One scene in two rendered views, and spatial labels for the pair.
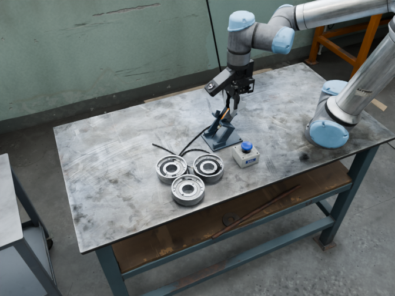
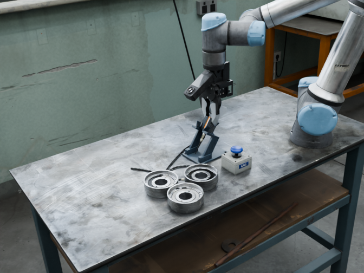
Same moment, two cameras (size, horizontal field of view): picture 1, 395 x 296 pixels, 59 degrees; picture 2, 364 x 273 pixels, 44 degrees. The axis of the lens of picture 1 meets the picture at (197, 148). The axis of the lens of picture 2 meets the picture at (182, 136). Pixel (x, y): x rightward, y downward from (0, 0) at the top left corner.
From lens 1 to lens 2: 43 cm
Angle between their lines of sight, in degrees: 19
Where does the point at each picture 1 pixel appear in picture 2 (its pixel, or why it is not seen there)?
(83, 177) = (59, 206)
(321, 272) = not seen: outside the picture
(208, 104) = (180, 129)
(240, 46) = (216, 44)
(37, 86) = not seen: outside the picture
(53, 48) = not seen: outside the picture
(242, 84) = (221, 86)
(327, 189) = (325, 202)
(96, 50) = (26, 116)
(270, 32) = (244, 25)
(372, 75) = (345, 48)
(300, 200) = (301, 216)
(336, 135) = (325, 117)
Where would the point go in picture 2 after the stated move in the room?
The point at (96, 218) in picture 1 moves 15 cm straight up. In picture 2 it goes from (87, 239) to (79, 192)
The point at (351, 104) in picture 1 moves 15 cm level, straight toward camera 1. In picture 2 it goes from (333, 82) to (331, 102)
